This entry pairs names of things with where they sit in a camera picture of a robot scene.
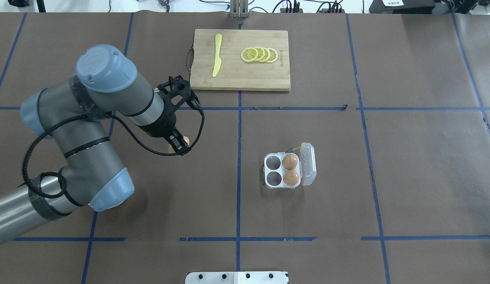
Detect lemon slices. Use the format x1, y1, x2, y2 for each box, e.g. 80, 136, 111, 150
240, 46, 280, 64

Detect brown egg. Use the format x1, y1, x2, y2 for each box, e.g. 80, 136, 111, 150
282, 153, 299, 170
282, 170, 300, 187
167, 136, 190, 153

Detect aluminium frame post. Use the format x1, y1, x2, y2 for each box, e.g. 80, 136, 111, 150
230, 0, 250, 18

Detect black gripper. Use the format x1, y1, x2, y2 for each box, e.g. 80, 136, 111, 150
141, 104, 191, 155

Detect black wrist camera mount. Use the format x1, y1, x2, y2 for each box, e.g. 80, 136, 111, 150
157, 75, 202, 114

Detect wooden cutting board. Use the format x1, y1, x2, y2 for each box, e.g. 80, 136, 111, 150
190, 29, 291, 92

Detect clear plastic egg box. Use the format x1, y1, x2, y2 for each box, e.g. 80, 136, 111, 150
263, 142, 317, 189

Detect yellow plastic knife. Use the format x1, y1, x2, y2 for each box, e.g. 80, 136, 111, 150
212, 34, 223, 78

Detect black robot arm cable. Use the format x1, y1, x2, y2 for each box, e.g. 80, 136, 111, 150
22, 101, 205, 207

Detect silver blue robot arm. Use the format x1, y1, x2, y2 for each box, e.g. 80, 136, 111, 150
0, 44, 204, 245

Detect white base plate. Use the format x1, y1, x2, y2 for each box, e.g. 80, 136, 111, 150
185, 271, 289, 284

